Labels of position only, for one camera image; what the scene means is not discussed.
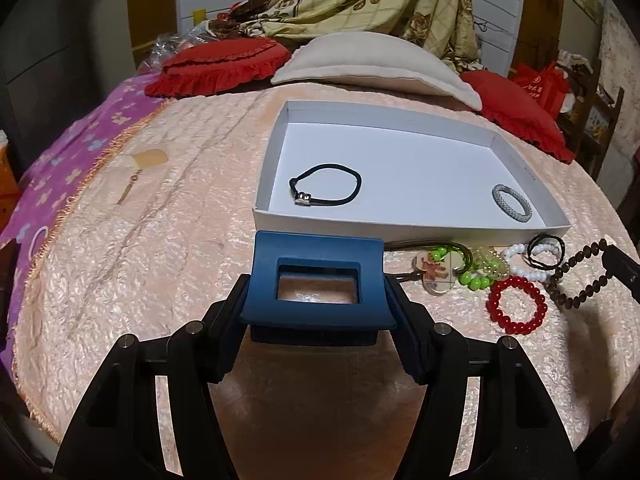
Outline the wooden chair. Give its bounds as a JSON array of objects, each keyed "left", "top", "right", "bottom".
[{"left": 555, "top": 57, "right": 626, "bottom": 181}]

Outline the orange box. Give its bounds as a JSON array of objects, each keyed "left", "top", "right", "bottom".
[{"left": 0, "top": 130, "right": 21, "bottom": 201}]

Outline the red ruffled cushion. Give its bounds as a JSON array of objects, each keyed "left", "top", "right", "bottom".
[{"left": 145, "top": 37, "right": 292, "bottom": 98}]

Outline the purple floral bed sheet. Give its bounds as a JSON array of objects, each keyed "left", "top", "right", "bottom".
[{"left": 0, "top": 72, "right": 173, "bottom": 311}]

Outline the clear plastic bag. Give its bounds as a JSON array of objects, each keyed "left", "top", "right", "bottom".
[{"left": 137, "top": 22, "right": 221, "bottom": 73}]

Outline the grey braided bracelet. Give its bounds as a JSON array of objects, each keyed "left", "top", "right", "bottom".
[{"left": 492, "top": 184, "right": 532, "bottom": 224}]

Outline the white bead bracelet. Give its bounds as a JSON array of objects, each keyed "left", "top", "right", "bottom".
[{"left": 504, "top": 240, "right": 563, "bottom": 283}]

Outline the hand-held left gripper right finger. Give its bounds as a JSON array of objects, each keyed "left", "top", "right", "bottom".
[{"left": 385, "top": 275, "right": 581, "bottom": 480}]

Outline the blue hair claw clip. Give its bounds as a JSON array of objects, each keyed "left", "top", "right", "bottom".
[{"left": 239, "top": 230, "right": 397, "bottom": 347}]

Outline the beige pillow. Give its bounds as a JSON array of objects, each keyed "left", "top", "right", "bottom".
[{"left": 270, "top": 31, "right": 483, "bottom": 111}]

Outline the yellow clear bead bracelet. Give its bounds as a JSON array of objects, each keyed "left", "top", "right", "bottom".
[{"left": 470, "top": 246, "right": 507, "bottom": 277}]

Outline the dark grey wardrobe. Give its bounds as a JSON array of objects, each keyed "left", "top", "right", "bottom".
[{"left": 0, "top": 0, "right": 131, "bottom": 161}]

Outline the painted wooden pendant necklace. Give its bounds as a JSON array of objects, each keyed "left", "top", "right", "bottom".
[{"left": 384, "top": 240, "right": 481, "bottom": 297}]

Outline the white cardboard box tray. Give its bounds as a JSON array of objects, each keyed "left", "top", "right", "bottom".
[{"left": 251, "top": 100, "right": 572, "bottom": 248}]

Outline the thin black hair tie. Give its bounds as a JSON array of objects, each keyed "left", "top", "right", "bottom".
[{"left": 527, "top": 232, "right": 567, "bottom": 268}]

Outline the red bead bracelet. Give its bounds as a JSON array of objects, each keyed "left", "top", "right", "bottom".
[{"left": 487, "top": 276, "right": 547, "bottom": 335}]

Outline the black cord bracelet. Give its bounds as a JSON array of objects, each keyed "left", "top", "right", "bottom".
[{"left": 290, "top": 164, "right": 362, "bottom": 207}]

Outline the small clear plastic pouch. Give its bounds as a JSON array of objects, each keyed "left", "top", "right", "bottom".
[{"left": 131, "top": 149, "right": 168, "bottom": 167}]

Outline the green bead bracelet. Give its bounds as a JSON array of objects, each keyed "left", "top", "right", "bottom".
[{"left": 429, "top": 244, "right": 496, "bottom": 293}]

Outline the brown wooden bead bracelet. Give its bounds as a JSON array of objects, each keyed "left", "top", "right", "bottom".
[{"left": 545, "top": 240, "right": 613, "bottom": 311}]

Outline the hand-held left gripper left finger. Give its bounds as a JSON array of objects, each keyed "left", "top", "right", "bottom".
[{"left": 52, "top": 272, "right": 251, "bottom": 480}]

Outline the plain red cushion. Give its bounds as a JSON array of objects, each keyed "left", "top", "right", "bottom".
[{"left": 460, "top": 70, "right": 577, "bottom": 163}]

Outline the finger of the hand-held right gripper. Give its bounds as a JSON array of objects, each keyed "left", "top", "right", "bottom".
[{"left": 600, "top": 246, "right": 640, "bottom": 306}]

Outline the red shopping bag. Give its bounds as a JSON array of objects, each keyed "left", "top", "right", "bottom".
[{"left": 512, "top": 61, "right": 571, "bottom": 116}]

